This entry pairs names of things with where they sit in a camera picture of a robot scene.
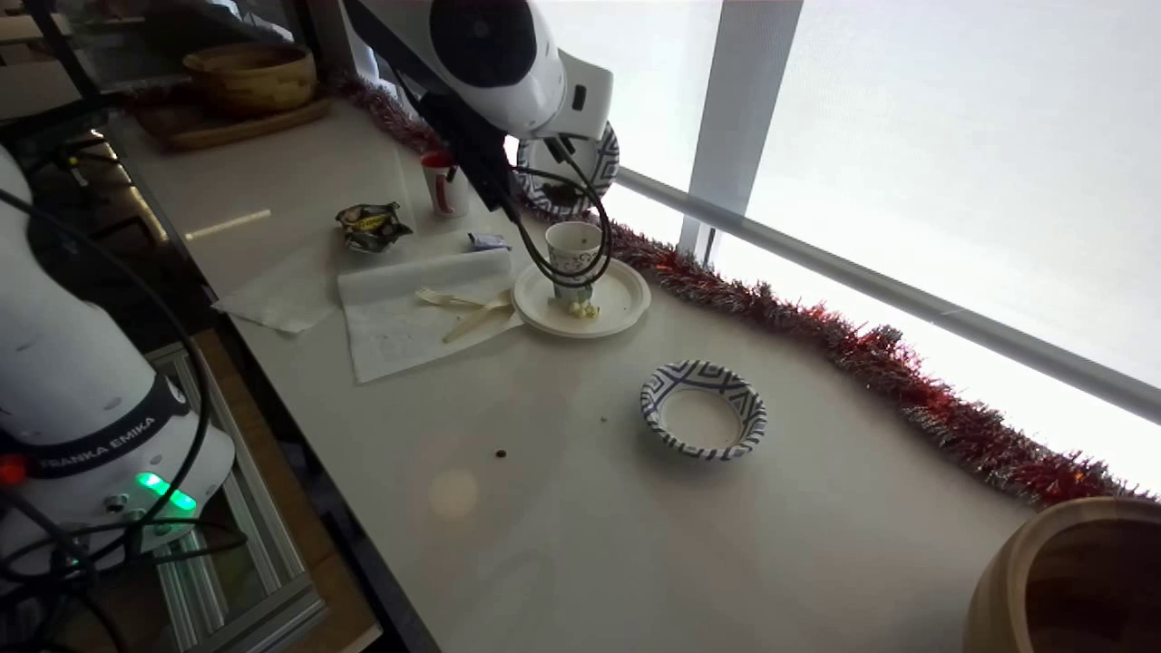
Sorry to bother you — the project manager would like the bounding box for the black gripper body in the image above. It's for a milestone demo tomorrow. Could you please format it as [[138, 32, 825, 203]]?
[[521, 119, 609, 174]]

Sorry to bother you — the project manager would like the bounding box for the coffee beans heap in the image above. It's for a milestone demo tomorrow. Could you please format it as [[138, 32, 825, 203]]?
[[541, 176, 591, 211]]

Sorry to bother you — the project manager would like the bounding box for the printed paper cup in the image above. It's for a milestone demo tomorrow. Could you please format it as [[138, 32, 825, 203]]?
[[541, 217, 605, 308]]

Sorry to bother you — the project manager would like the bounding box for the small brown wooden bowl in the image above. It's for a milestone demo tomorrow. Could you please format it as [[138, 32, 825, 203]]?
[[177, 41, 319, 119]]

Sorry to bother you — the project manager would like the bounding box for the white mug red interior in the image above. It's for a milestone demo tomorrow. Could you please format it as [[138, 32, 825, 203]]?
[[419, 145, 465, 225]]

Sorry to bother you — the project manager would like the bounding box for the white round plate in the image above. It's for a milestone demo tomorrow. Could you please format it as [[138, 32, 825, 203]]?
[[512, 254, 656, 346]]

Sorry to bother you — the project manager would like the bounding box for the white window mullion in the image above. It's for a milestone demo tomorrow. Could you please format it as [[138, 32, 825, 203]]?
[[674, 0, 808, 263]]

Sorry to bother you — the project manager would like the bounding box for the pale wooden cutlery piece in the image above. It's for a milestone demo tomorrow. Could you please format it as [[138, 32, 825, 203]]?
[[435, 304, 522, 347], [411, 283, 521, 315]]

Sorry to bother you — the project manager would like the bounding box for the dark snack bag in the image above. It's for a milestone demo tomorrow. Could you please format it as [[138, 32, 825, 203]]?
[[329, 198, 413, 256]]

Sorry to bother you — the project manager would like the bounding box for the white paper napkin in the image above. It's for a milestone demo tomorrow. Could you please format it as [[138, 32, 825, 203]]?
[[336, 248, 529, 387], [213, 239, 350, 339]]

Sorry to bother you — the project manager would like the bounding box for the brown wooden tray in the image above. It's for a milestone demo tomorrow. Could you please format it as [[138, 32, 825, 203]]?
[[123, 94, 337, 157]]

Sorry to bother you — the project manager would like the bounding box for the black stand pole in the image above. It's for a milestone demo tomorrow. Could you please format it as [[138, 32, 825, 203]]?
[[24, 0, 107, 123]]

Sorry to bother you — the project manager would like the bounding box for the grey metal rack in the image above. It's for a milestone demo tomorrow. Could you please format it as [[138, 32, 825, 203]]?
[[148, 339, 329, 653]]

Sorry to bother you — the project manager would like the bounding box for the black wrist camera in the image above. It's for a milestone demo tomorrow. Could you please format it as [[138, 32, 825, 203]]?
[[411, 83, 522, 217]]

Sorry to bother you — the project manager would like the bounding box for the black looped camera cable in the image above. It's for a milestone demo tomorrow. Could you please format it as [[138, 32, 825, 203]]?
[[502, 159, 617, 295]]

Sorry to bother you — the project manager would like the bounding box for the black base cable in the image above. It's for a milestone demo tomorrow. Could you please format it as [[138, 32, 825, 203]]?
[[0, 183, 250, 653]]

